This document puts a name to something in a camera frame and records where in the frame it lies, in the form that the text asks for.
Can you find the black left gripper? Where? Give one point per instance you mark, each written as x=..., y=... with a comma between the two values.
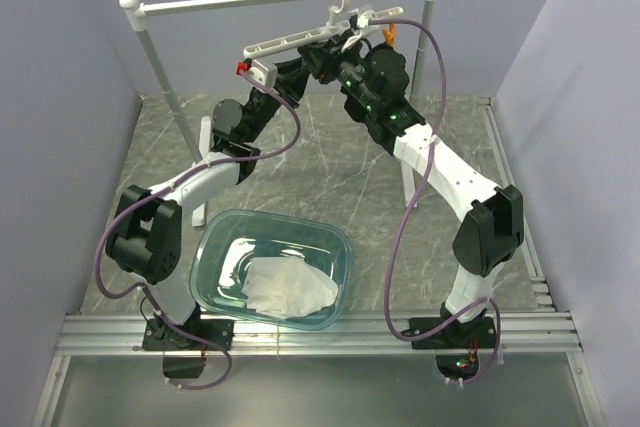
x=292, y=80

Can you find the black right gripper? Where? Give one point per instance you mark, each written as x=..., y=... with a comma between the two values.
x=324, y=58

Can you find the white plastic clip hanger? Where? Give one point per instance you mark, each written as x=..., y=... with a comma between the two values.
x=333, y=26

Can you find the white underwear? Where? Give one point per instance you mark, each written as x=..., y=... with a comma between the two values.
x=287, y=287

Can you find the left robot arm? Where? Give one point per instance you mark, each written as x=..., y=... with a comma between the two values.
x=144, y=238

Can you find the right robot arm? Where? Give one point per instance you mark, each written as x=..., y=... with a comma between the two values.
x=491, y=217

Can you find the orange plastic clip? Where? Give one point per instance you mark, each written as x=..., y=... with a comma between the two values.
x=389, y=34

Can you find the silver white clothes rack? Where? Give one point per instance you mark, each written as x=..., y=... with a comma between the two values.
x=199, y=52

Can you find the teal transparent plastic basin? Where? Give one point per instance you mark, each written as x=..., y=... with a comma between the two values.
x=234, y=238

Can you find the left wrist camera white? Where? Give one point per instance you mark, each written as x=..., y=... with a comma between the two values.
x=264, y=73

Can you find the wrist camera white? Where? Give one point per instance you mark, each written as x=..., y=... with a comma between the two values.
x=361, y=26
x=264, y=73

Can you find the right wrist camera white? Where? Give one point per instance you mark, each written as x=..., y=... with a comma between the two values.
x=361, y=26

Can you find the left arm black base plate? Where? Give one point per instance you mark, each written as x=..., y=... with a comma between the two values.
x=185, y=348

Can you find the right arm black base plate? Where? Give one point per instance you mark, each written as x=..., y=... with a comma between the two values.
x=463, y=351

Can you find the aluminium rail frame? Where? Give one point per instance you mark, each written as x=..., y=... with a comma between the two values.
x=352, y=373

